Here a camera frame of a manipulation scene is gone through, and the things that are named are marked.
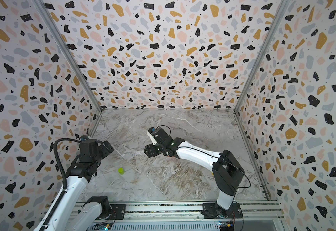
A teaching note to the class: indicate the right electronics board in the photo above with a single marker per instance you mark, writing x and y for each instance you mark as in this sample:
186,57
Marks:
226,226

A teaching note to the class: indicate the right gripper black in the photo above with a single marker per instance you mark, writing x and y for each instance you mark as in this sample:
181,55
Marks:
159,147

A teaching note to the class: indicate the lime green cylinder block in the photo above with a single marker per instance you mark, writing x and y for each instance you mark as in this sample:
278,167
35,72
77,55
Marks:
121,171

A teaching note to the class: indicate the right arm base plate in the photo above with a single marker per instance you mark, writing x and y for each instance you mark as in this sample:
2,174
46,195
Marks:
214,211

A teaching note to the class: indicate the aluminium mounting rail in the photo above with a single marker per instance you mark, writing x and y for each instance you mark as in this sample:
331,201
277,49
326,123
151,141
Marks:
186,216

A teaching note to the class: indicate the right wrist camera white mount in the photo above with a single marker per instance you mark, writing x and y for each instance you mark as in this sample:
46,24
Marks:
149,133

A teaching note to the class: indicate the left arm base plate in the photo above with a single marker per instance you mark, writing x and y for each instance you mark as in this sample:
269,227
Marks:
113,212

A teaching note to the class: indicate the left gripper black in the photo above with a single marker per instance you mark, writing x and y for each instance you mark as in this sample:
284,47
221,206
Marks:
109,148

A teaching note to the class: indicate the corner aluminium profile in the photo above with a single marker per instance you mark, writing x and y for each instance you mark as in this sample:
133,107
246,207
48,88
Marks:
43,12
268,39

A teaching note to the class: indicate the left corner aluminium profile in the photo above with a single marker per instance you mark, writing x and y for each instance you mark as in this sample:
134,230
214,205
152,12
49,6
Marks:
43,12

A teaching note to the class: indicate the left electronics board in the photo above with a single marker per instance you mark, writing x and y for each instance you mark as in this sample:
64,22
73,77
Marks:
102,227

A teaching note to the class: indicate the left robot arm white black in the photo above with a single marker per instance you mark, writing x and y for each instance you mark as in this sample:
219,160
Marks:
75,180

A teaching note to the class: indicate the right corner aluminium profile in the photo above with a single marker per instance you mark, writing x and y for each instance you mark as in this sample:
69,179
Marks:
268,39

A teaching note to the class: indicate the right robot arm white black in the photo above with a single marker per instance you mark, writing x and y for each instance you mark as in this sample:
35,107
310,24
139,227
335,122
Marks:
227,171

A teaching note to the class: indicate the electronics board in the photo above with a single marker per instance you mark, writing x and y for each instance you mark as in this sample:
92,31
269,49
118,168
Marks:
102,227
226,226

